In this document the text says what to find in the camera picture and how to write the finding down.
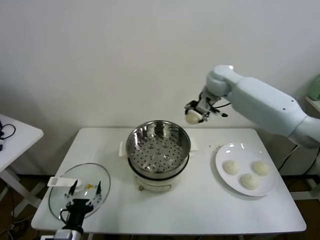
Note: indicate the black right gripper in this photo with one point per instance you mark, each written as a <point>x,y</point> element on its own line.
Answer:
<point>202,106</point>

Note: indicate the white side table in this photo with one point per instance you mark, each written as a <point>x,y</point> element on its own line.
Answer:
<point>22,140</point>

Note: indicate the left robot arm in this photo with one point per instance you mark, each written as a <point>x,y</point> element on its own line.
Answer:
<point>77,235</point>

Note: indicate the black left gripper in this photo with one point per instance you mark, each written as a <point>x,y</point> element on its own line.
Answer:
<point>78,207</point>

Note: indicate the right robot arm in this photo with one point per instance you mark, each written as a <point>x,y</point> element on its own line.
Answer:
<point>262,100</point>

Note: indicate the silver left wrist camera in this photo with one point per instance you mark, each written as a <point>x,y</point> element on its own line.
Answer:
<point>60,235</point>

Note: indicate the round glass pot lid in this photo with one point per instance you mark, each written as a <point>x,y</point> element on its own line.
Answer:
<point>60,195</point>

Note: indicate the white steamed baozi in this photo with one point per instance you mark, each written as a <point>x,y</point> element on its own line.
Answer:
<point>261,167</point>
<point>249,181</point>
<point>231,167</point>
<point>192,118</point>

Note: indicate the white electric cooking pot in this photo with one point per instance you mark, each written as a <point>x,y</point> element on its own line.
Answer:
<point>155,185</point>

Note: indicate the white metal frame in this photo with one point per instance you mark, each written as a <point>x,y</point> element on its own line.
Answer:
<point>313,186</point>

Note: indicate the pale green appliance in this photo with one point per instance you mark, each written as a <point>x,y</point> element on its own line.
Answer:
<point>315,90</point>

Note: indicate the white round plate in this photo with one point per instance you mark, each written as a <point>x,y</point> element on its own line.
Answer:
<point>250,152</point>

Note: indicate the steel steamer basket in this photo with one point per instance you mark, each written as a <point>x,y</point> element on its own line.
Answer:
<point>160,155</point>

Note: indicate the white shelf board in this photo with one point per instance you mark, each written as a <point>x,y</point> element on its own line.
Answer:
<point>312,103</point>

